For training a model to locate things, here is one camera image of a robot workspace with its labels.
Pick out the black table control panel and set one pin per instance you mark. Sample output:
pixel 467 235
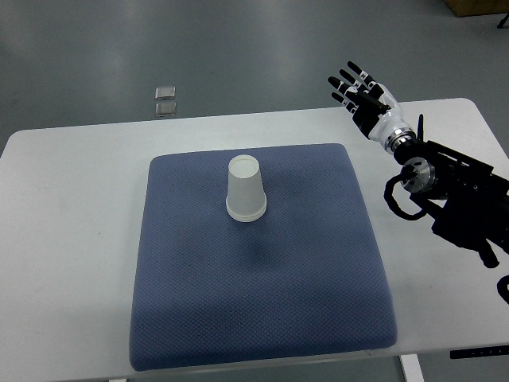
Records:
pixel 479 352

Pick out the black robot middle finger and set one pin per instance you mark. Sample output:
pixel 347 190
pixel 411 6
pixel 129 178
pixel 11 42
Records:
pixel 354 81

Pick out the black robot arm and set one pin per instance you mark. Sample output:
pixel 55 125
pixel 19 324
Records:
pixel 467 201

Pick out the white table leg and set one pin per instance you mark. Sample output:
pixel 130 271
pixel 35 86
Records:
pixel 411 368

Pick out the white paper cup on cushion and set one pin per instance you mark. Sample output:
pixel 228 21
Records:
pixel 245 212

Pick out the upper metal floor socket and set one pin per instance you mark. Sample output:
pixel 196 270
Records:
pixel 165 92

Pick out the white paper cup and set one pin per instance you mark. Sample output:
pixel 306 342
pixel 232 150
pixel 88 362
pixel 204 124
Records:
pixel 244 181
pixel 245 212

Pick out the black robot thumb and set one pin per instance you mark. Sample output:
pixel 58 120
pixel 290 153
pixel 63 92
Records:
pixel 372 104

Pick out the brown cardboard box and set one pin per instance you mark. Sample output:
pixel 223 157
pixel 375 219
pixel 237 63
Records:
pixel 468 8

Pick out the black tripod foot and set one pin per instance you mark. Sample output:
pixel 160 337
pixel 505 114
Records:
pixel 503 21

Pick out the blue fabric cushion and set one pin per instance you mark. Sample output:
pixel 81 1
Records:
pixel 304 279

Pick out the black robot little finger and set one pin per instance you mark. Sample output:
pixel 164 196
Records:
pixel 349 100

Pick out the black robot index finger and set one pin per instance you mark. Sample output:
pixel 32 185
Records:
pixel 363 75

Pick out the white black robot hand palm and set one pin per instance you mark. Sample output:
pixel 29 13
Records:
pixel 387 128

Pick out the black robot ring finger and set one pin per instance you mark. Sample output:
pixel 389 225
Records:
pixel 342 89

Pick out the lower metal floor socket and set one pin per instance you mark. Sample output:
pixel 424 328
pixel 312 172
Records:
pixel 165 109

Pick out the metal floor socket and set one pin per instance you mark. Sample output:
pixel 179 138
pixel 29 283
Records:
pixel 165 92
pixel 165 109

